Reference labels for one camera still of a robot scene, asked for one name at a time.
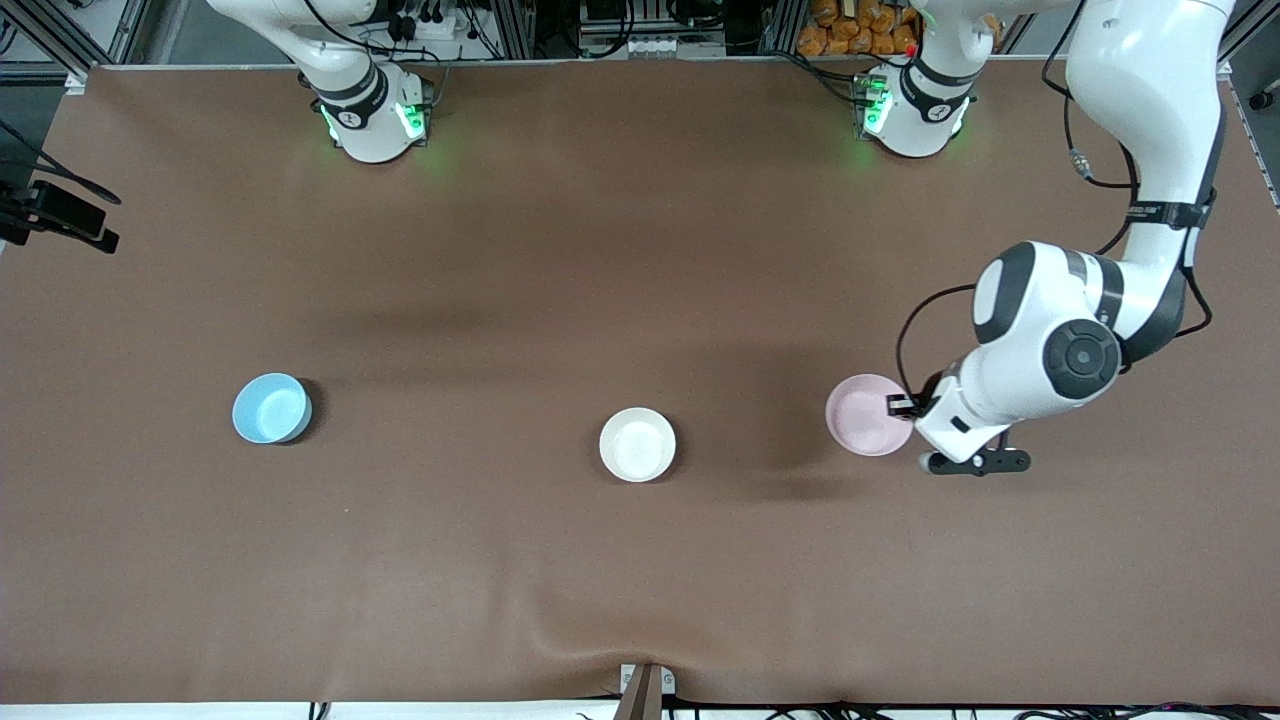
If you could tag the metal clamp bracket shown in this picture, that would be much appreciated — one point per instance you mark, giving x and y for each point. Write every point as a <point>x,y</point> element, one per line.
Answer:
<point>665,680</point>

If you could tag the aluminium frame profile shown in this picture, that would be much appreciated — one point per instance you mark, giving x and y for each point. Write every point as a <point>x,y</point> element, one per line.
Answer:
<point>60,45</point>

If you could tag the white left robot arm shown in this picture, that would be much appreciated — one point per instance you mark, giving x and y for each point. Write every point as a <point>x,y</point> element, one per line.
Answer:
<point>1140,80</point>

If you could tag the bag of orange items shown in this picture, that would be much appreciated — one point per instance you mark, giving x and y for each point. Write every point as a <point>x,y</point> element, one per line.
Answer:
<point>850,35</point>

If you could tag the power strip with black plugs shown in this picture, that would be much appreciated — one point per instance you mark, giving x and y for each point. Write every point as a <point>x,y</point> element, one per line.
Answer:
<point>440,28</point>

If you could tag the white power strip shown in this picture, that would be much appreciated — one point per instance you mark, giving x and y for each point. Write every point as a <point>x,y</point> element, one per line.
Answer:
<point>640,46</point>

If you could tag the light blue bowl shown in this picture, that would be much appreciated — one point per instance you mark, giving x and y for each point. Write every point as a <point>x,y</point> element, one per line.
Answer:
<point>270,408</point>

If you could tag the brown camera post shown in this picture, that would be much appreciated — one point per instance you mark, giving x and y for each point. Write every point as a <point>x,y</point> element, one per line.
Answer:
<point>640,700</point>

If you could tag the white bowl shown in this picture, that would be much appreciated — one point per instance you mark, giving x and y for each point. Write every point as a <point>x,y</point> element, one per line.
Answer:
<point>637,445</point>

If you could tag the pink bowl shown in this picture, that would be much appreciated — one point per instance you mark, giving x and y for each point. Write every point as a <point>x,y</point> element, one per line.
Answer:
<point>862,415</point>

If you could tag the brown table mat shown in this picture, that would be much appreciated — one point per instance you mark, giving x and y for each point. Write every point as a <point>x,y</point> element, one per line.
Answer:
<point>640,250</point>

